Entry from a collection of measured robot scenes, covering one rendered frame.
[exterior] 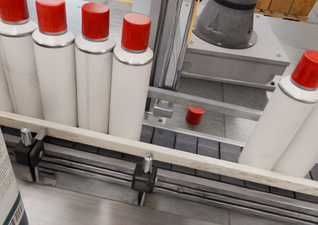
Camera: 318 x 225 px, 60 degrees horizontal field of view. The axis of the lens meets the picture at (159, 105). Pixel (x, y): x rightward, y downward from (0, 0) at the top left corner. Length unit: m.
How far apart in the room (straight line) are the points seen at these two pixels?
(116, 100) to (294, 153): 0.26
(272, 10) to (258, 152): 3.56
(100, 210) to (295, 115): 0.27
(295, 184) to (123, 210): 0.25
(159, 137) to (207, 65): 0.30
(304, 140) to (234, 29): 0.38
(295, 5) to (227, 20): 3.32
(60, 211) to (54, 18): 0.23
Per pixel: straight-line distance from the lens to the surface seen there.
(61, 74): 0.38
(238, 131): 0.61
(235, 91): 0.72
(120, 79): 0.35
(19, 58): 0.40
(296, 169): 0.46
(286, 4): 3.95
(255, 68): 0.74
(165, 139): 0.46
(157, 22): 0.47
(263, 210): 0.49
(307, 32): 1.29
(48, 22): 0.36
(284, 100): 0.37
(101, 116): 0.42
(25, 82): 0.42
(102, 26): 0.34
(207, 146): 0.48
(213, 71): 0.72
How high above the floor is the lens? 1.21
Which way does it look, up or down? 39 degrees down
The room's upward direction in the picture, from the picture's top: 12 degrees clockwise
